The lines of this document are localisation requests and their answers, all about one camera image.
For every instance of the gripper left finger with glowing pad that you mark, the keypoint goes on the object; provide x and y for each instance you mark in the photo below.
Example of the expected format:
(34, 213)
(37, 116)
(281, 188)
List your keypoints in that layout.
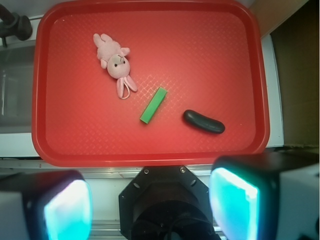
(50, 205)

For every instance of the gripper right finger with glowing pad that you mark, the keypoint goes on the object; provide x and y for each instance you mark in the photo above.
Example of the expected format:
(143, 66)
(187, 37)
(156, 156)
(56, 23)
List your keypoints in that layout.
(267, 196)

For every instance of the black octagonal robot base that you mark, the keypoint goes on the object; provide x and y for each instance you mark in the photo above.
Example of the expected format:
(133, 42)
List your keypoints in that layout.
(166, 203)

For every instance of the dark green plastic pickle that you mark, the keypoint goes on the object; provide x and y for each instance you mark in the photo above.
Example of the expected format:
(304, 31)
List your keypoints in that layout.
(203, 122)

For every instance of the red plastic tray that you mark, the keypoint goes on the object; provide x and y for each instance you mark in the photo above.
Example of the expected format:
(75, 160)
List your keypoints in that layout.
(206, 54)

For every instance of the green rectangular block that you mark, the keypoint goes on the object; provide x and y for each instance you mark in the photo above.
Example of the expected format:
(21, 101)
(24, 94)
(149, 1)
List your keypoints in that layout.
(153, 105)

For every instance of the pink plush bunny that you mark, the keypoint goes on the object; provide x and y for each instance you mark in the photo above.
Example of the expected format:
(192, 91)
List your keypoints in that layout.
(113, 58)

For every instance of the dark clamp knob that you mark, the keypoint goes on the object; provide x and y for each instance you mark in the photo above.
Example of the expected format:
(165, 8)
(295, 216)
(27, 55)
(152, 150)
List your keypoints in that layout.
(13, 24)

